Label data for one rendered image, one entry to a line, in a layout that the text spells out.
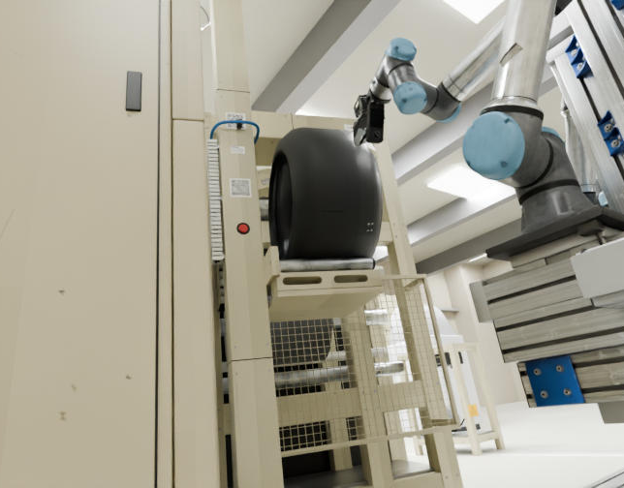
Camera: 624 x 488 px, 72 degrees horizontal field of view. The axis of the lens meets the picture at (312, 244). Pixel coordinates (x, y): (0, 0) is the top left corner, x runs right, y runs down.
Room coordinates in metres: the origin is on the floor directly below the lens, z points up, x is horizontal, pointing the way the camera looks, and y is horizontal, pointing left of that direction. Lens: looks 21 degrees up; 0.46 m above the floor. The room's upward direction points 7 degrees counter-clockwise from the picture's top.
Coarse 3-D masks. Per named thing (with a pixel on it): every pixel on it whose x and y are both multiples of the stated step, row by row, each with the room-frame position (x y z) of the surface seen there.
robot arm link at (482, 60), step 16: (560, 0) 0.69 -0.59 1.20; (496, 32) 0.78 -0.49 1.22; (480, 48) 0.81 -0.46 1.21; (496, 48) 0.80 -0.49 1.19; (464, 64) 0.85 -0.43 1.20; (480, 64) 0.83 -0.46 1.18; (496, 64) 0.83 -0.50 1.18; (448, 80) 0.89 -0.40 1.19; (464, 80) 0.87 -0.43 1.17; (480, 80) 0.87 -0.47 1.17; (448, 96) 0.91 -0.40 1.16; (464, 96) 0.91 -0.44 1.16; (432, 112) 0.94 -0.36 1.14; (448, 112) 0.96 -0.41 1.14
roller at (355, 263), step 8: (280, 264) 1.30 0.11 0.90; (288, 264) 1.31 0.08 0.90; (296, 264) 1.32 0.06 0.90; (304, 264) 1.33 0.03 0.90; (312, 264) 1.33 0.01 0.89; (320, 264) 1.34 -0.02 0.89; (328, 264) 1.35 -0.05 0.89; (336, 264) 1.36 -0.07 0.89; (344, 264) 1.37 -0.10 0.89; (352, 264) 1.38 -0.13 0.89; (360, 264) 1.39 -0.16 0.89; (368, 264) 1.40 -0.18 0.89
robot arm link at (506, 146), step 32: (512, 0) 0.62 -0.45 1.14; (544, 0) 0.60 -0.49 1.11; (512, 32) 0.63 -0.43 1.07; (544, 32) 0.62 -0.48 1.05; (512, 64) 0.65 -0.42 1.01; (544, 64) 0.66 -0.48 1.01; (512, 96) 0.67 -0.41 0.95; (480, 128) 0.70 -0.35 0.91; (512, 128) 0.66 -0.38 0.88; (480, 160) 0.72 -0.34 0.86; (512, 160) 0.69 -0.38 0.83; (544, 160) 0.73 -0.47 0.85
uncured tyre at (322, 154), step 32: (320, 128) 1.34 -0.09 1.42; (288, 160) 1.29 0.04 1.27; (320, 160) 1.21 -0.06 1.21; (352, 160) 1.25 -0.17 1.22; (288, 192) 1.71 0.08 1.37; (320, 192) 1.22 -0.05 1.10; (352, 192) 1.26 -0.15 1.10; (288, 224) 1.77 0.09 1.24; (320, 224) 1.27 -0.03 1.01; (352, 224) 1.30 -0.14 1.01; (288, 256) 1.43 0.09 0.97; (320, 256) 1.36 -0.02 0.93; (352, 256) 1.40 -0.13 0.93
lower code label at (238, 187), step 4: (232, 180) 1.33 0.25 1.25; (236, 180) 1.34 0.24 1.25; (240, 180) 1.34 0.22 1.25; (244, 180) 1.35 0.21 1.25; (248, 180) 1.35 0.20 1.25; (232, 184) 1.33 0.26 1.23; (236, 184) 1.34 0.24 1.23; (240, 184) 1.34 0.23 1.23; (244, 184) 1.35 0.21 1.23; (248, 184) 1.35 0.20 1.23; (232, 188) 1.33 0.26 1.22; (236, 188) 1.34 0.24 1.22; (240, 188) 1.34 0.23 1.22; (244, 188) 1.35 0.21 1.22; (248, 188) 1.35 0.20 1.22; (232, 192) 1.33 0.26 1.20; (236, 192) 1.34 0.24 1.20; (240, 192) 1.34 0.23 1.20; (244, 192) 1.35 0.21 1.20; (248, 192) 1.35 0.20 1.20; (232, 196) 1.33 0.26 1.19; (236, 196) 1.34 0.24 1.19; (240, 196) 1.34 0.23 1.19; (244, 196) 1.35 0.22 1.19; (248, 196) 1.35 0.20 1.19
